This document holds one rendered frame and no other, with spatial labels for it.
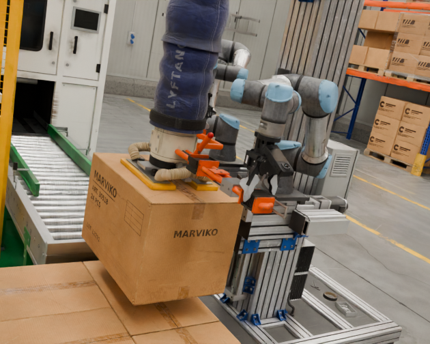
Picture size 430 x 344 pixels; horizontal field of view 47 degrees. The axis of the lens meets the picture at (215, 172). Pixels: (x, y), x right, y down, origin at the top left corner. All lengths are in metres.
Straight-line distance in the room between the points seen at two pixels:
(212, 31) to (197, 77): 0.17
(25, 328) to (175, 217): 0.66
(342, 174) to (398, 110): 7.54
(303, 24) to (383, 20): 8.35
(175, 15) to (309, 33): 0.82
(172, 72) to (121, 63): 9.98
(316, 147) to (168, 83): 0.67
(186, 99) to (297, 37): 0.85
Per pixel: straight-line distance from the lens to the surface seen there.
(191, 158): 1.78
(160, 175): 1.84
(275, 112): 1.45
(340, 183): 2.74
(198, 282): 1.97
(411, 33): 10.29
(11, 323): 1.99
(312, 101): 1.91
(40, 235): 2.54
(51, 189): 3.35
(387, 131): 10.32
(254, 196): 1.48
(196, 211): 1.81
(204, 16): 1.86
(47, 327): 1.97
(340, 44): 2.57
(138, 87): 11.94
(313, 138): 2.08
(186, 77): 1.87
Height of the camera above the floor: 1.64
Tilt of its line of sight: 15 degrees down
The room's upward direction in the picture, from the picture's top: 12 degrees clockwise
